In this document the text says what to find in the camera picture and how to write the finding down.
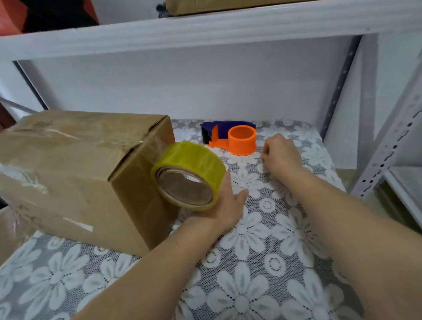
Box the person's left hand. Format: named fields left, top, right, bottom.
left=186, top=169, right=250, bottom=236

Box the person's right hand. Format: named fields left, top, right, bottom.
left=260, top=132, right=305, bottom=178

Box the yellow packing tape roll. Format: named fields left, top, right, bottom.
left=148, top=139, right=228, bottom=213

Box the person's right forearm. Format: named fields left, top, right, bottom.
left=269, top=164, right=422, bottom=320

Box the person's left forearm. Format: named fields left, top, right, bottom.
left=67, top=207, right=226, bottom=320

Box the orange and blue tape dispenser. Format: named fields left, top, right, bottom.
left=199, top=119, right=259, bottom=157

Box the floral lace tablecloth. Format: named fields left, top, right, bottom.
left=0, top=102, right=395, bottom=320

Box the brown cardboard box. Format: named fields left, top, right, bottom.
left=0, top=105, right=186, bottom=259

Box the red and black box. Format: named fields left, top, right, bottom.
left=0, top=0, right=101, bottom=44

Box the white metal shelf frame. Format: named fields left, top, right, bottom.
left=0, top=0, right=422, bottom=239

